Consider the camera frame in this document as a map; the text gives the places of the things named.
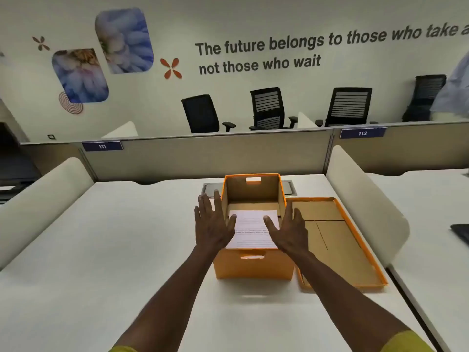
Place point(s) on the person's left hand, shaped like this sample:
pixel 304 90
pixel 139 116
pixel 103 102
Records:
pixel 210 227

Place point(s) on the person's right hand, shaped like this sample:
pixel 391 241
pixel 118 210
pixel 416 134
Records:
pixel 291 234

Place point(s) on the person's left thumb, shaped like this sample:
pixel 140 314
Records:
pixel 232 224

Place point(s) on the person's right thumb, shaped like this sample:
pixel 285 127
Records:
pixel 271 225

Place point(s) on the person's left forearm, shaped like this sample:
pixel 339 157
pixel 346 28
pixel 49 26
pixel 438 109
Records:
pixel 172 300

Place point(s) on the person's right forearm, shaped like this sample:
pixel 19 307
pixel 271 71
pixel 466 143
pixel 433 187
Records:
pixel 344 307

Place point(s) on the white printed paper sheets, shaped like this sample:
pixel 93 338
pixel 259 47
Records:
pixel 252 230

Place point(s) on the orange cardboard storage box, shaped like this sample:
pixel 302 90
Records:
pixel 252 269

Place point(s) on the beige desk partition panel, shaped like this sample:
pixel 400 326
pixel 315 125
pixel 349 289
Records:
pixel 205 157
pixel 410 150

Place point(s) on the orange cardboard box lid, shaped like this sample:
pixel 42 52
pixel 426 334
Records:
pixel 340 252

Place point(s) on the white curved desk side screen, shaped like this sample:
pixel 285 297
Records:
pixel 306 121
pixel 366 208
pixel 44 205

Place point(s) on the black solid-back office chair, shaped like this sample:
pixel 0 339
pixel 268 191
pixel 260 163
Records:
pixel 200 113

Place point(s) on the black slatted-back office chair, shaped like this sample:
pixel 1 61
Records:
pixel 348 106
pixel 267 106
pixel 425 98

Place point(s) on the blue desk number label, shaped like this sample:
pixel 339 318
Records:
pixel 362 133
pixel 102 146

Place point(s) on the yellow left sleeve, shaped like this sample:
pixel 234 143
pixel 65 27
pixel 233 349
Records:
pixel 122 349

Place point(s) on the yellow sleeve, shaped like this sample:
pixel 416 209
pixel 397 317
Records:
pixel 122 349
pixel 406 342

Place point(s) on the yellow right sleeve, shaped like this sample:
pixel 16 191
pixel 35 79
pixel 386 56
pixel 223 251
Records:
pixel 406 342

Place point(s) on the black flat desk item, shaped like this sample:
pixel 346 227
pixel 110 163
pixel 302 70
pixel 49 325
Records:
pixel 461 234

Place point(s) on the orange petal wall decal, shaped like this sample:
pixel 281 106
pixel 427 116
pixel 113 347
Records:
pixel 171 68

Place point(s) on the small blue flower wall picture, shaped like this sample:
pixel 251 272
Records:
pixel 80 76

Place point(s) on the large blue flower wall picture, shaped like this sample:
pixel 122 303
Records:
pixel 124 40

